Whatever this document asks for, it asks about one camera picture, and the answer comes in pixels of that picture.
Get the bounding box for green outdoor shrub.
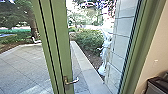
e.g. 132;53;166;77
74;29;105;54

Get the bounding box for white block pillar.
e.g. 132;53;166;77
104;0;138;94

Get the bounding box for large outdoor tree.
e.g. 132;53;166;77
0;0;40;39

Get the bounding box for metal door handle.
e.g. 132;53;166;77
63;75;80;86

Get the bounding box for green framed glass door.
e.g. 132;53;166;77
31;0;158;94

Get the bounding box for white garden statue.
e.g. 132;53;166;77
96;29;114;77

